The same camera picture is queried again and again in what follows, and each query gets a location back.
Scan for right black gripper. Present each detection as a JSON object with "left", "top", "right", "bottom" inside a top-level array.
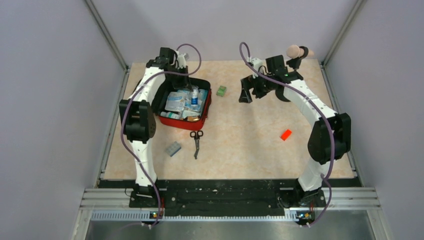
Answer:
[{"left": 238, "top": 70, "right": 274, "bottom": 104}]

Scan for white blue dressing pouch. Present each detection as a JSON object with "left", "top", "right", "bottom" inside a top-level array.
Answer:
[{"left": 164, "top": 91, "right": 186, "bottom": 112}]

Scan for blue cotton swab bag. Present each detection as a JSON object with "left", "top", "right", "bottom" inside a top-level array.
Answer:
[{"left": 177, "top": 89, "right": 208, "bottom": 112}]

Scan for white blue spray bottle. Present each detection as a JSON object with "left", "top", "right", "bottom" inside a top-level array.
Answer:
[{"left": 190, "top": 87, "right": 199, "bottom": 107}]

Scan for amber medicine bottle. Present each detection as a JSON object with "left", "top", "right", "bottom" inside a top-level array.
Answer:
[{"left": 186, "top": 115, "right": 201, "bottom": 122}]

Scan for black handled scissors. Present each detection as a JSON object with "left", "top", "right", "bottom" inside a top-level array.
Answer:
[{"left": 190, "top": 130, "right": 204, "bottom": 160}]

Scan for clear white cap bottle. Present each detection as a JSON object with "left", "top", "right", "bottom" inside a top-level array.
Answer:
[{"left": 160, "top": 111, "right": 182, "bottom": 120}]

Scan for teal gauze packet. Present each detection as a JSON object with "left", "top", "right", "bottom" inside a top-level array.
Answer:
[{"left": 181, "top": 109, "right": 201, "bottom": 119}]

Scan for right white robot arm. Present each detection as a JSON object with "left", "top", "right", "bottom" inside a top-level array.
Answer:
[{"left": 238, "top": 55, "right": 351, "bottom": 206}]

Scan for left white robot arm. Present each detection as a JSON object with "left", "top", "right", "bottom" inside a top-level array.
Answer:
[{"left": 118, "top": 47, "right": 189, "bottom": 207}]

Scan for red black medicine kit bag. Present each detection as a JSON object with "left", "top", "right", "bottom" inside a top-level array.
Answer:
[{"left": 135, "top": 77, "right": 212, "bottom": 131}]

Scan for small green box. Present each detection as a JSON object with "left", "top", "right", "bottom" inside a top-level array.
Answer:
[{"left": 216, "top": 85, "right": 227, "bottom": 97}]

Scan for black microphone stand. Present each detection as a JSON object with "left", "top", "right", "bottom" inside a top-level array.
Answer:
[{"left": 286, "top": 44, "right": 315, "bottom": 70}]

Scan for orange red block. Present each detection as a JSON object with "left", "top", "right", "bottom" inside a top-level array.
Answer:
[{"left": 280, "top": 129, "right": 292, "bottom": 141}]

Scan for grey blue pill blister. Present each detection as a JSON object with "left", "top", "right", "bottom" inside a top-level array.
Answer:
[{"left": 165, "top": 141, "right": 182, "bottom": 157}]

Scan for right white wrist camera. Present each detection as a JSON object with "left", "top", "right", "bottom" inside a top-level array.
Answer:
[{"left": 247, "top": 56, "right": 264, "bottom": 79}]

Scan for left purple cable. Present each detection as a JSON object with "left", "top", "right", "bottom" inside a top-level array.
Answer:
[{"left": 119, "top": 43, "right": 202, "bottom": 228}]

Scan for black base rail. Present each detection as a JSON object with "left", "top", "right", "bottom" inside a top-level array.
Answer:
[{"left": 129, "top": 179, "right": 326, "bottom": 217}]

